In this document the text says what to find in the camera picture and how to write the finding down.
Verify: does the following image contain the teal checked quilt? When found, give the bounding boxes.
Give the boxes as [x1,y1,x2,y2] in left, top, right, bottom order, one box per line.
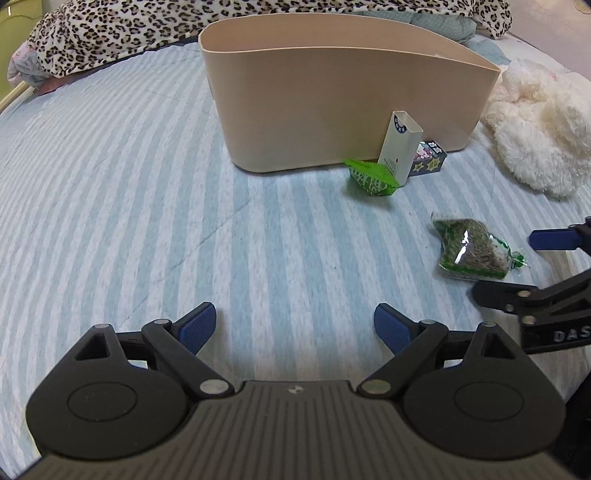
[405,9,477,45]

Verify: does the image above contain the green triangular snack packet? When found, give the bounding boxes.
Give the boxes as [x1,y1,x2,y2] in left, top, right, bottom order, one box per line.
[342,158,402,197]

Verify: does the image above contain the blue striped bed sheet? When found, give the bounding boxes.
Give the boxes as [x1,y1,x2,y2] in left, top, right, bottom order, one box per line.
[0,21,591,467]

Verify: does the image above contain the leopard print blanket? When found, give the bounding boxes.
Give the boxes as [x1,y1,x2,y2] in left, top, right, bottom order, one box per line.
[25,0,514,91]

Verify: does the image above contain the beige plastic storage bin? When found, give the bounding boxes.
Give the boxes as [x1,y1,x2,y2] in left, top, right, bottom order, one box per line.
[198,13,502,174]

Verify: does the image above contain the tall white carton box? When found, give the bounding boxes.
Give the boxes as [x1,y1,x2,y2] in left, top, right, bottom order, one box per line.
[376,111,424,188]

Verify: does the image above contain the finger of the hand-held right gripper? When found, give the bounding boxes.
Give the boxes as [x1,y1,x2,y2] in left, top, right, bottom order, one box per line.
[529,216,591,254]
[472,268,591,326]

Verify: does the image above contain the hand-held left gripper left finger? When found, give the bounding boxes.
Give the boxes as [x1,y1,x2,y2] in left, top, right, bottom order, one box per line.
[65,302,234,400]

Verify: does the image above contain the clear bag of green herbs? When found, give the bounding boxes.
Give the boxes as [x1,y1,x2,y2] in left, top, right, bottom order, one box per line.
[431,213,530,282]

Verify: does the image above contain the pink cloth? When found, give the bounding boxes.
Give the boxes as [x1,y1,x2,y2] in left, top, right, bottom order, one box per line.
[6,48,48,96]

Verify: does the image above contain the yellow-green bed frame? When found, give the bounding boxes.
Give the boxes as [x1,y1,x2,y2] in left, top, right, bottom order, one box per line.
[0,0,52,112]

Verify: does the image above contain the small dark sticker-covered box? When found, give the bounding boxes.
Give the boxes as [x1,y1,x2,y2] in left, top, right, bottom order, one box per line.
[409,140,448,179]

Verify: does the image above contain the white plush toy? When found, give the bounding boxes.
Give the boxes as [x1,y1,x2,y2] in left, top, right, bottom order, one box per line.
[480,60,591,200]

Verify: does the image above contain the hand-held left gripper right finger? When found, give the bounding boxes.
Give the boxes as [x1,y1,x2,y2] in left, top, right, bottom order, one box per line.
[358,303,525,398]

